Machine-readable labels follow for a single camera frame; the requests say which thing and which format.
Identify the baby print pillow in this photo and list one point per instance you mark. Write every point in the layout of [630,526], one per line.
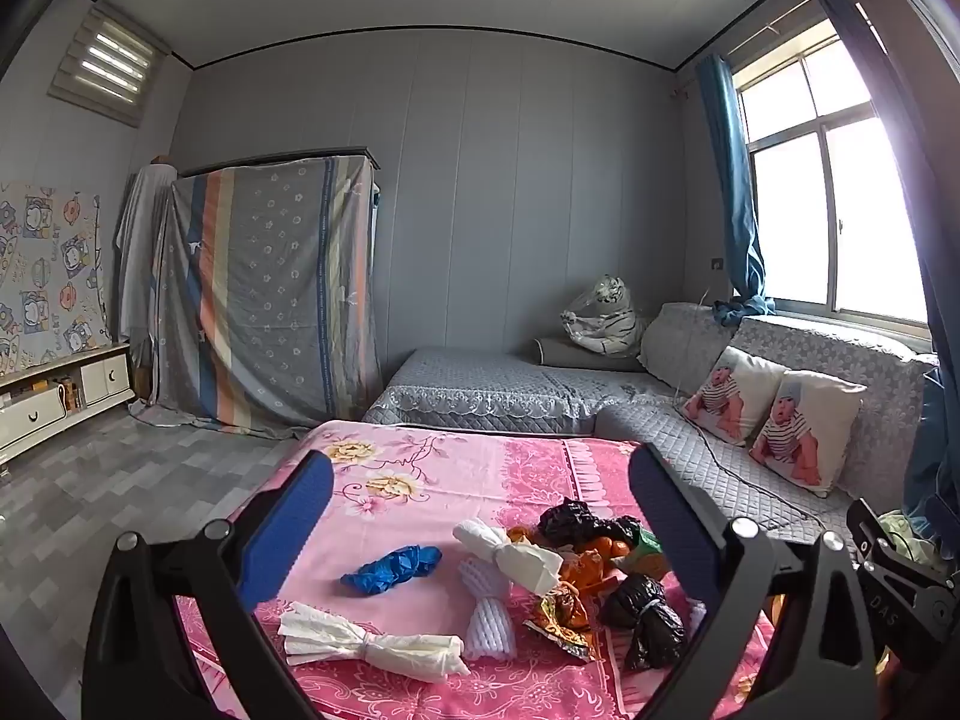
[731,394]
[806,431]

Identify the grey bolster pillow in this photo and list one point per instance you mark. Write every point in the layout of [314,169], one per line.
[555,352]

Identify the orange peel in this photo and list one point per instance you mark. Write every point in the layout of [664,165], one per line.
[604,547]

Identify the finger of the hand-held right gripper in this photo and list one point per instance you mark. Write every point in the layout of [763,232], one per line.
[874,532]

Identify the wide blue curtain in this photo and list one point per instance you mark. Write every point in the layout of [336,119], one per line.
[847,22]

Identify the pink floral blanket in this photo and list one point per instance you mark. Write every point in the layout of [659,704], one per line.
[450,465]

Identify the blue glove bundle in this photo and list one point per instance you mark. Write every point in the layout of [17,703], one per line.
[390,568]

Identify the sliding glass window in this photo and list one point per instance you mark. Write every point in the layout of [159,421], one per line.
[795,187]

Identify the grey lace-trimmed mattress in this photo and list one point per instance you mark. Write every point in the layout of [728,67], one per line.
[480,390]

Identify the green packet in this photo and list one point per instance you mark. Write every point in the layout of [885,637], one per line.
[645,559]

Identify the white foam net bundle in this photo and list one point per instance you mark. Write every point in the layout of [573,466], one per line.
[487,622]

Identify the white tiger plush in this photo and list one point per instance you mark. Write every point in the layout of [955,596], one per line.
[611,315]

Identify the white hanging cloth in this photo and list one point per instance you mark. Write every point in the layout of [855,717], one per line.
[142,255]

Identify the orange green snack wrapper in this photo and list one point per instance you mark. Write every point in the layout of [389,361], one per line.
[562,615]

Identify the louvred window blind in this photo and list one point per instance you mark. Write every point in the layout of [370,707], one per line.
[105,64]

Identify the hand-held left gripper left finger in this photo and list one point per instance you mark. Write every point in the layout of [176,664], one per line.
[289,525]

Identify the black banded plastic bag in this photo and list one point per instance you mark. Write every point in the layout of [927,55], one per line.
[645,622]

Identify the cream tissue bundle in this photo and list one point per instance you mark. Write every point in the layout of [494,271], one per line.
[397,651]

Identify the white low cabinet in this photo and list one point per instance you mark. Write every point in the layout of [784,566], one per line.
[97,382]

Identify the cartoon wall poster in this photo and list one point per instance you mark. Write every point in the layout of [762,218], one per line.
[45,277]

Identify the grey quilted sofa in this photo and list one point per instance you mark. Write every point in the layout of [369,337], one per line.
[675,439]

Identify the green blanket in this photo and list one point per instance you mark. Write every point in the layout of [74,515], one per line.
[896,525]

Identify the white tissue bundle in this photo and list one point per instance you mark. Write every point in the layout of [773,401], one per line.
[517,559]

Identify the narrow blue curtain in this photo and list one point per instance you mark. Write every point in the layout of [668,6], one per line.
[739,202]

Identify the orange crumpled wrapper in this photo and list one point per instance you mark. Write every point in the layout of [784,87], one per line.
[581,571]

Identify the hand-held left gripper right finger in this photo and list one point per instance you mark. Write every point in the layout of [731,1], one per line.
[671,525]

